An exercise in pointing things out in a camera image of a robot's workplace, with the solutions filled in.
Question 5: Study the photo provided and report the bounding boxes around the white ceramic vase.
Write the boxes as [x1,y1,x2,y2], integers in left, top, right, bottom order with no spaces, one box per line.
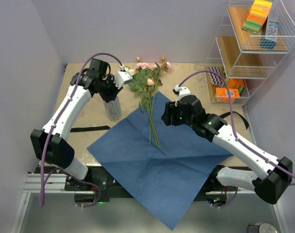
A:
[103,96,121,121]

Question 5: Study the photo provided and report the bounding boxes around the pink white flower bouquet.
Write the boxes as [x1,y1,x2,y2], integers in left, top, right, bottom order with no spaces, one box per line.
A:
[125,57,171,148]

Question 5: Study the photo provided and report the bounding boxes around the black ribbon gold lettering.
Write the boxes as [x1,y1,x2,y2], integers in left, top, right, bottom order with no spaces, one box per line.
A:
[70,111,249,133]

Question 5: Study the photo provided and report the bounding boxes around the blue wrapping paper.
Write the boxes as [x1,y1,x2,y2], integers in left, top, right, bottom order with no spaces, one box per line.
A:
[88,93,230,230]

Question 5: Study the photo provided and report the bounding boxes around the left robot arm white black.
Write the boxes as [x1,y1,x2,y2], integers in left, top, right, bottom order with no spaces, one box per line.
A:
[31,58,131,190]

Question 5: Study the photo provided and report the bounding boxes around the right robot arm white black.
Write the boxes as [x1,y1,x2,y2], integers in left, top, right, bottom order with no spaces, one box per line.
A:
[162,95,293,204]

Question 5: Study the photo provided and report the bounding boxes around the orange box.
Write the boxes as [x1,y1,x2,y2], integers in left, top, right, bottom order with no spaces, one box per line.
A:
[216,88,240,103]

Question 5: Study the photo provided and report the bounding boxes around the purple wavy striped cloth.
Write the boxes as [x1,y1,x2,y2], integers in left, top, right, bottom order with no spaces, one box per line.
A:
[208,67,226,86]

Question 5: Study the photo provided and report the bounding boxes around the yellow green sponge pack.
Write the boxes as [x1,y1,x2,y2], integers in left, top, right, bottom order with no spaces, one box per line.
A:
[227,78,245,92]

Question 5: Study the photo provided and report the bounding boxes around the white blue cube box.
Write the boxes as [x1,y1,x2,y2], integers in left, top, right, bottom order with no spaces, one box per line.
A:
[260,13,279,50]

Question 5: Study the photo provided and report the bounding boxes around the colourful sponge pack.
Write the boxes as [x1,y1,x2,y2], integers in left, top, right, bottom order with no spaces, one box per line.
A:
[242,0,273,33]

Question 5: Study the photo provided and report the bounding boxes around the metal tin can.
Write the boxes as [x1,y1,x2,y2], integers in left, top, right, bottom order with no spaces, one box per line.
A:
[247,222,279,233]

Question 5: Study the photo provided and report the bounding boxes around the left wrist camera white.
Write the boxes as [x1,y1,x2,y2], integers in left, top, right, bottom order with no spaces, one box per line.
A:
[114,71,132,89]

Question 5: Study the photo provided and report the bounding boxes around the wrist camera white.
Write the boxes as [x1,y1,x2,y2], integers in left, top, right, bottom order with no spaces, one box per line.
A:
[114,71,132,89]
[173,85,191,106]

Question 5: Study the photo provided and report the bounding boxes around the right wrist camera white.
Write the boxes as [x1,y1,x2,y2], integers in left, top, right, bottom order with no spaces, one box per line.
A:
[173,85,191,106]

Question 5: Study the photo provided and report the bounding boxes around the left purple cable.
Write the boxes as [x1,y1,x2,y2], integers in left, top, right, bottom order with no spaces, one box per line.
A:
[39,52,125,208]

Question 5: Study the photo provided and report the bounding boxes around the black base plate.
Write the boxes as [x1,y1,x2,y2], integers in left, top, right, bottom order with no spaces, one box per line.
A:
[35,166,252,202]

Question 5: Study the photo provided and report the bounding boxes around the white wire shelf rack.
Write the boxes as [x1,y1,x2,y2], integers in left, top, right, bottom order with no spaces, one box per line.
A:
[205,0,295,105]

